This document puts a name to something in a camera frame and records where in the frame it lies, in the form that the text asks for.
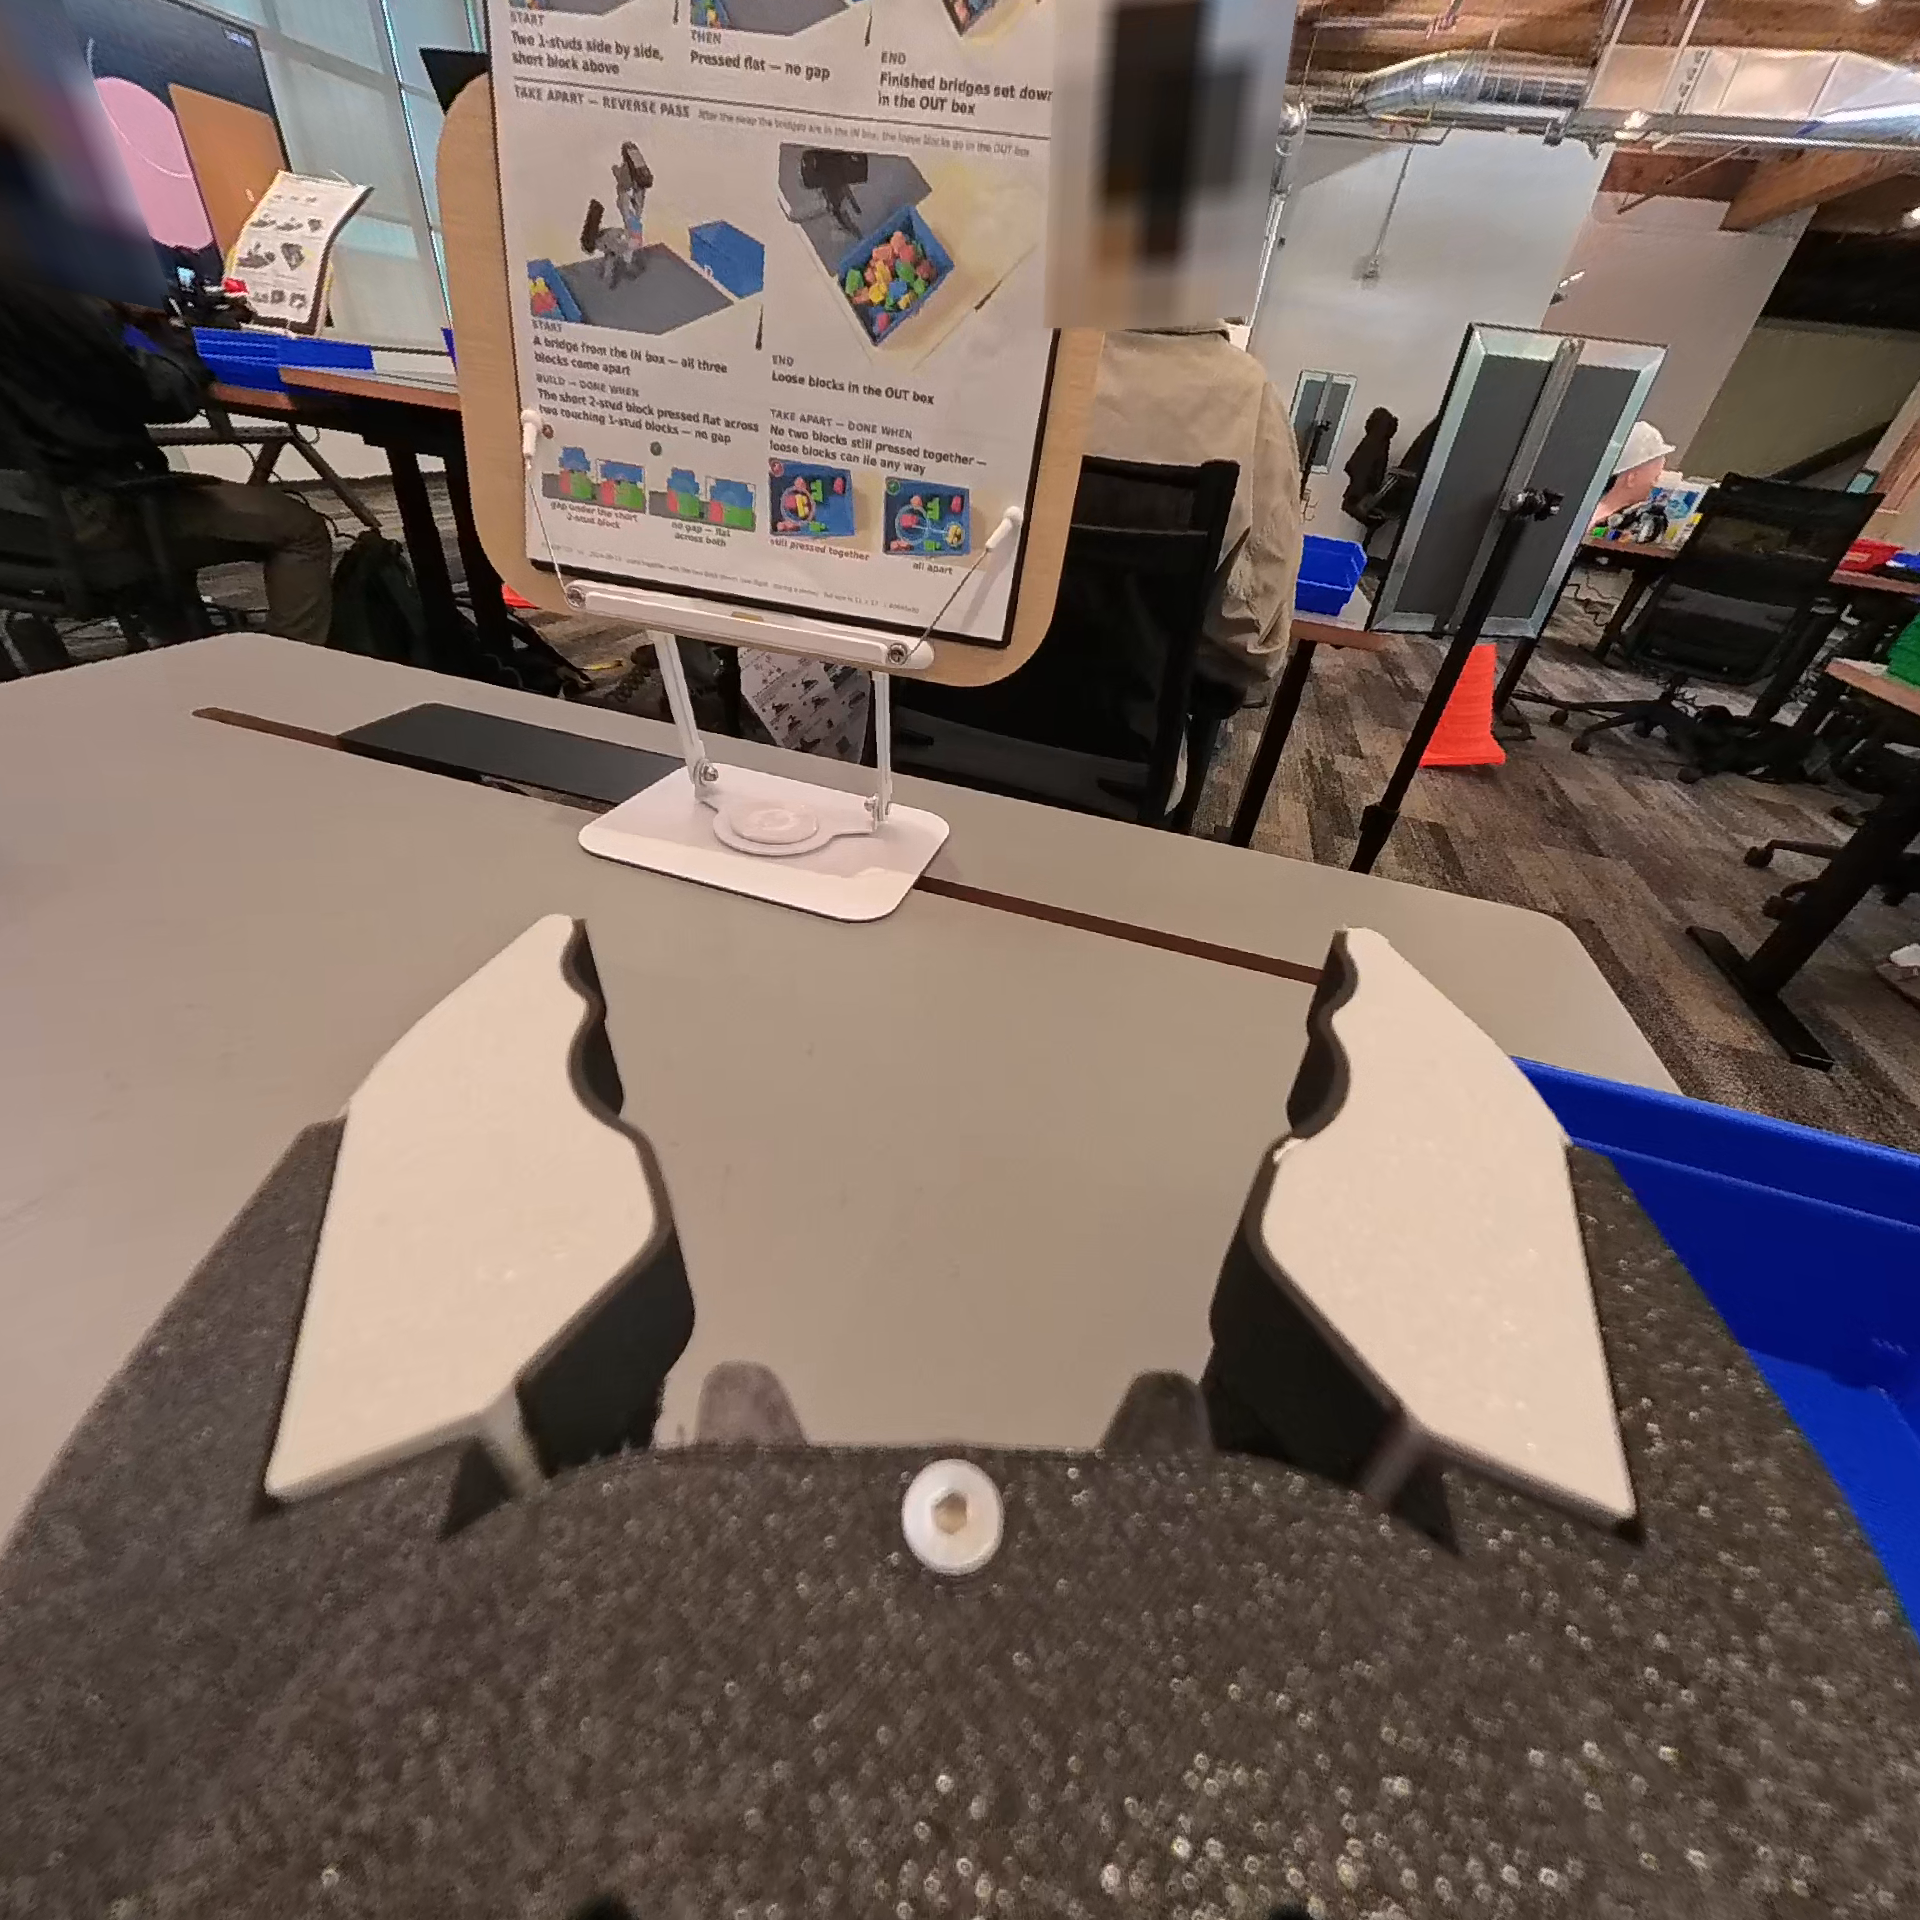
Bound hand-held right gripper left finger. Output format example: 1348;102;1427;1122
264;911;701;1505

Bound printed instruction sheet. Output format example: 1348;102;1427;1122
490;0;1064;639

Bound black office chair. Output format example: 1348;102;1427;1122
884;455;1249;834
0;463;199;678
1561;472;1884;782

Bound empty blue plastic bin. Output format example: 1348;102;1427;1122
1512;1054;1920;1637

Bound black desk frame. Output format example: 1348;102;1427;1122
1687;749;1920;1074

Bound grey partition panel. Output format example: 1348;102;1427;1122
1369;321;1669;639

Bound black backpack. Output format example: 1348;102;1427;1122
326;527;430;670

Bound wooden desk black legs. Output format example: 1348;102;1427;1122
1231;591;1451;849
181;360;521;661

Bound row of blue bins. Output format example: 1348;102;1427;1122
195;325;456;386

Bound black desk cable cover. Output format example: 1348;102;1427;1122
336;701;685;807

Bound printed paper sheet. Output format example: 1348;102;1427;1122
742;651;880;752

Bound instruction sheet on white stand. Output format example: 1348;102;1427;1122
435;0;1105;920

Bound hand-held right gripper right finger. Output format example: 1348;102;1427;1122
1204;926;1640;1535

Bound black tripod stand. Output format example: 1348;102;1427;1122
1345;485;1566;875

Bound pink and orange wall poster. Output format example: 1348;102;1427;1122
67;21;295;257

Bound silver ceiling duct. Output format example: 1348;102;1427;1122
1350;43;1601;140

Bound small instruction sheet stand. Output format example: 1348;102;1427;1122
225;167;374;336

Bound orange traffic cone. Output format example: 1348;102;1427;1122
1417;642;1511;769

